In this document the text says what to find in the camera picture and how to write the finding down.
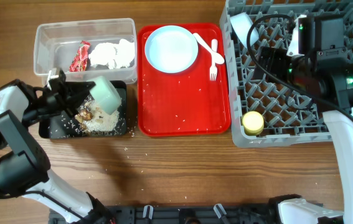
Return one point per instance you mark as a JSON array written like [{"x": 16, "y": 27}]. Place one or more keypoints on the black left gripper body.
[{"x": 50, "y": 104}]

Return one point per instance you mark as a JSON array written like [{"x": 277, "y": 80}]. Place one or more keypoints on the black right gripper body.
[{"x": 267, "y": 68}]

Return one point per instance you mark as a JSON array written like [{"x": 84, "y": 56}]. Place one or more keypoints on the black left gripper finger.
[
  {"x": 71, "y": 108},
  {"x": 78, "y": 90}
]

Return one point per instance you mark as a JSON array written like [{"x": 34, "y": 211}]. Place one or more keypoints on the rice and food scraps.
[{"x": 98, "y": 118}]

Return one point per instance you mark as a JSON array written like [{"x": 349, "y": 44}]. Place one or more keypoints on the red snack wrapper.
[{"x": 80, "y": 60}]

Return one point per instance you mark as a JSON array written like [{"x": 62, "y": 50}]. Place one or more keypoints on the green bowl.
[{"x": 105, "y": 95}]

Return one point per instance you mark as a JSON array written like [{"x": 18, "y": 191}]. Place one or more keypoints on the light blue bowl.
[{"x": 241, "y": 24}]

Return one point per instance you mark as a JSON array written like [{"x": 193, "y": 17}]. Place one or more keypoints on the white tissue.
[{"x": 113, "y": 56}]

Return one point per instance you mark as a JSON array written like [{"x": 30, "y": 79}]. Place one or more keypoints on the white plastic fork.
[{"x": 213, "y": 68}]

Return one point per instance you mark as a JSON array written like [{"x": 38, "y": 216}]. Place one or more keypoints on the yellow plastic cup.
[{"x": 253, "y": 123}]

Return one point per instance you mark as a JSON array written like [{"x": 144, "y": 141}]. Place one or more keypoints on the light blue plate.
[{"x": 171, "y": 49}]

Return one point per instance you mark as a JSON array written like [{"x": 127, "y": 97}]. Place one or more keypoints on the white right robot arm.
[{"x": 324, "y": 73}]

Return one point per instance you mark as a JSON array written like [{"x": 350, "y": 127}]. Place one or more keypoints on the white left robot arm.
[{"x": 25, "y": 169}]

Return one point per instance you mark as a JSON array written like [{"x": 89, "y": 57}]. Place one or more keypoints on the grey dishwasher rack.
[{"x": 286, "y": 122}]

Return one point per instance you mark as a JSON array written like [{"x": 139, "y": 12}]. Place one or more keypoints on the black plastic tray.
[{"x": 58, "y": 129}]

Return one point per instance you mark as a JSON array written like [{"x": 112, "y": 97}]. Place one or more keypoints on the clear plastic bin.
[{"x": 57, "y": 43}]

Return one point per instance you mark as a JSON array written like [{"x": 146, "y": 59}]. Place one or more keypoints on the white plastic spoon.
[{"x": 215, "y": 56}]

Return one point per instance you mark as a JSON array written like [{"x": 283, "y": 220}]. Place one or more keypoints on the red serving tray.
[{"x": 185, "y": 103}]

